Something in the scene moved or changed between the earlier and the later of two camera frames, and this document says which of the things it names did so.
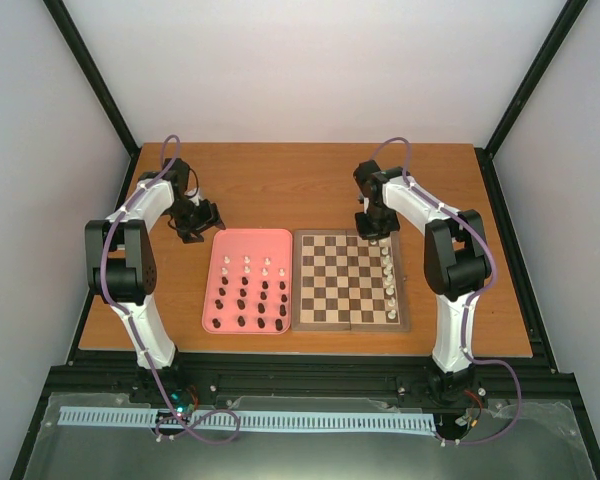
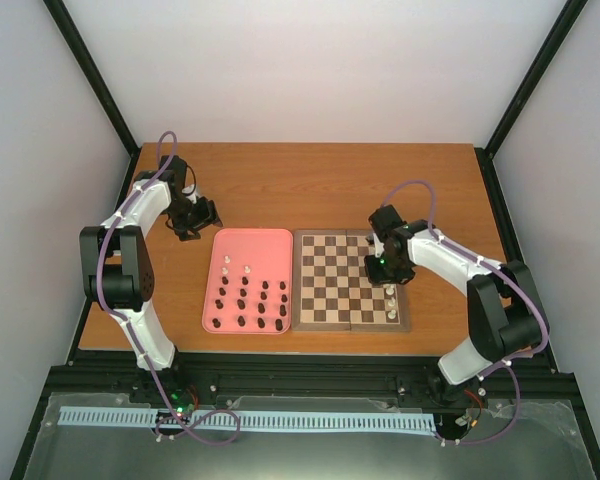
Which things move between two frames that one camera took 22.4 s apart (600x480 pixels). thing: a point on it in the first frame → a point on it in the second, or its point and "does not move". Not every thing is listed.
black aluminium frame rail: x=495 y=376 does not move
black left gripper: x=211 y=218 does not move
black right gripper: x=368 y=234 → x=377 y=278
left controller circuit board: x=184 y=399 does not move
